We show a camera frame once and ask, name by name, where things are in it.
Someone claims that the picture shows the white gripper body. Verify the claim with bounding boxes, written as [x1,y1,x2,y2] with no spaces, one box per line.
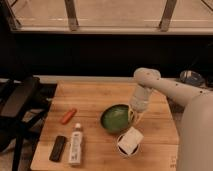
[129,85,153,113]

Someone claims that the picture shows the white tube bottle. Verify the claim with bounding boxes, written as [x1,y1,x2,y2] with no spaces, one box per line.
[69,123,83,166]

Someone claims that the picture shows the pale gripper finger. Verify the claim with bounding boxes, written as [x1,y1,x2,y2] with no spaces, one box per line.
[128,108,144,125]

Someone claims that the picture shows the window frame railing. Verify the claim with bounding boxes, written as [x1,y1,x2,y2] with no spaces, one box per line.
[0,0,213,35]

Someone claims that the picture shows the black rectangular remote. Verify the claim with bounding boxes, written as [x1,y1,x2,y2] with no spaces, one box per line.
[49,136,67,162]

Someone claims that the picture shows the green ceramic bowl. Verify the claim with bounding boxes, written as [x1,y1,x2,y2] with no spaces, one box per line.
[100,104,130,134]

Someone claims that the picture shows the metal bowl at right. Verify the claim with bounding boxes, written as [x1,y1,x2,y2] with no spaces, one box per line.
[180,70,205,87]

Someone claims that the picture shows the dark cup with white rim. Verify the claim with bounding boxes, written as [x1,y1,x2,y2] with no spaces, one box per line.
[116,134,140,158]

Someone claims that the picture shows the wooden cutting board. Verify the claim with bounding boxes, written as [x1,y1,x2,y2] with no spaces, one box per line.
[31,82,179,171]

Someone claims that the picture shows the black office chair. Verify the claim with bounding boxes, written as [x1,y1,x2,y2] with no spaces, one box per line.
[0,77,50,171]

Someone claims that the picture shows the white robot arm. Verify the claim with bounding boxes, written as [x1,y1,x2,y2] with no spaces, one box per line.
[130,68,213,171]

